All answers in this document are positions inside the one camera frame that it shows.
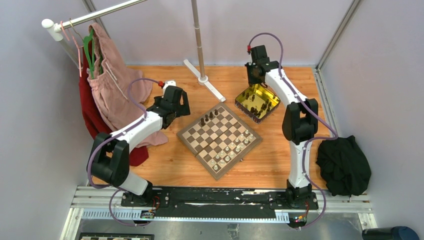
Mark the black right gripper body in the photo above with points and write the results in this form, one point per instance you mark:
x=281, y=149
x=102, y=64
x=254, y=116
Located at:
x=252, y=79

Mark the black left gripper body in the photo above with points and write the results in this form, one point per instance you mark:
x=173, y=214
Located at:
x=181, y=109

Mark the wooden chess board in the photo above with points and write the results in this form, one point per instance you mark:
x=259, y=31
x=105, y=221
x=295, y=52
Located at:
x=223, y=142

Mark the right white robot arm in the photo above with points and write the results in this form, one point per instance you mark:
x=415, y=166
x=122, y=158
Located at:
x=299, y=123

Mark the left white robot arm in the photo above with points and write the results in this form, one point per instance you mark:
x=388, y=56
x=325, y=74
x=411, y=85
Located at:
x=109, y=160

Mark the yellow metal tin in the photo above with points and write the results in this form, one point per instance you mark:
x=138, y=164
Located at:
x=257, y=102

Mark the pink hanging garment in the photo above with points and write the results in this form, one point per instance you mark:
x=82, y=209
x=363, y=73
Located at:
x=119, y=90

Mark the red hanging garment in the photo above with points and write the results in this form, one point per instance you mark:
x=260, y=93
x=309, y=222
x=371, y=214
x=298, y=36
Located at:
x=93, y=120

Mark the green clothes hanger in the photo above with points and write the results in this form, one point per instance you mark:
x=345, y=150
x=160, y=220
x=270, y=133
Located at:
x=93, y=54

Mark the black crumpled cloth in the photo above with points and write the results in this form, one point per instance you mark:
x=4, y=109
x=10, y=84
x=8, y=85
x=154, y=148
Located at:
x=343, y=166

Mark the white clothes rack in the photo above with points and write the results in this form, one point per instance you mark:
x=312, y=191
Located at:
x=57, y=31

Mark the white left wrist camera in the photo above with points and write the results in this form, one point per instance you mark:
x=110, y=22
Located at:
x=167, y=84

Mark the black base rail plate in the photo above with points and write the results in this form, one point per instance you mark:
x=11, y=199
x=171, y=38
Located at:
x=218, y=203

